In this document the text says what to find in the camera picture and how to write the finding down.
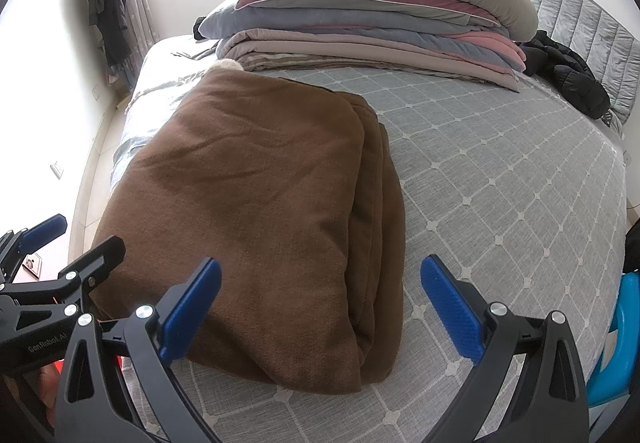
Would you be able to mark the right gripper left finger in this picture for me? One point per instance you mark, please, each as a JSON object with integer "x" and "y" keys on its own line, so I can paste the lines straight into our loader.
{"x": 93, "y": 403}

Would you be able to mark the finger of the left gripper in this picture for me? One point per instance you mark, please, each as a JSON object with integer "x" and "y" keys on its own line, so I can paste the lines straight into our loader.
{"x": 16, "y": 246}

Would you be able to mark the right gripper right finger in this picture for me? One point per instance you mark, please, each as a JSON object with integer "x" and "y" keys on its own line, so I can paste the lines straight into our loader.
{"x": 549, "y": 401}

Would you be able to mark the brown wool coat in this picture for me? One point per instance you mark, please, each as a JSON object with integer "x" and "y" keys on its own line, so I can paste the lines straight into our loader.
{"x": 292, "y": 189}

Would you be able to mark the dark clothes hanging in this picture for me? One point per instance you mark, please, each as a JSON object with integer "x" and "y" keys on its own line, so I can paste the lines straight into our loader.
{"x": 109, "y": 17}

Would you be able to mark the grey checked bed sheet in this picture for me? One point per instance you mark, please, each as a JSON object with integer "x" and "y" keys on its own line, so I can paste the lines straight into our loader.
{"x": 518, "y": 194}

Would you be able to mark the black jacket on bed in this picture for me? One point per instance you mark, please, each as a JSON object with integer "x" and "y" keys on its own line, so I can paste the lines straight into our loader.
{"x": 567, "y": 72}

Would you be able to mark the grey padded headboard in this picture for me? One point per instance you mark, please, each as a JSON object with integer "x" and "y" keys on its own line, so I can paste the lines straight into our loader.
{"x": 610, "y": 51}

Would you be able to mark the stack of folded quilts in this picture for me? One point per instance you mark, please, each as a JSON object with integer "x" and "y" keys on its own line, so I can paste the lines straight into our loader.
{"x": 444, "y": 37}

